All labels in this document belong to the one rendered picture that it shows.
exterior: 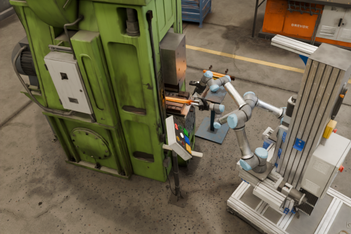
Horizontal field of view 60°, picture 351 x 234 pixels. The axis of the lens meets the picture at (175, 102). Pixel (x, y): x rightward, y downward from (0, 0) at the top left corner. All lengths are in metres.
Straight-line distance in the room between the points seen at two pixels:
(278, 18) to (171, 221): 4.30
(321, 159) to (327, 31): 3.93
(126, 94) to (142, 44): 0.70
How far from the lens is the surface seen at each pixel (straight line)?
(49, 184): 4.25
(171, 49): 2.76
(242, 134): 2.67
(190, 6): 6.70
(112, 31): 2.59
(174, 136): 2.71
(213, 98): 3.75
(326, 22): 6.24
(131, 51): 2.68
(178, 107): 3.29
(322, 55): 2.31
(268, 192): 3.00
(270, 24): 6.40
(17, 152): 4.83
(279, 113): 3.23
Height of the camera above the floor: 3.22
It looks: 42 degrees down
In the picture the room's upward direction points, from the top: 4 degrees counter-clockwise
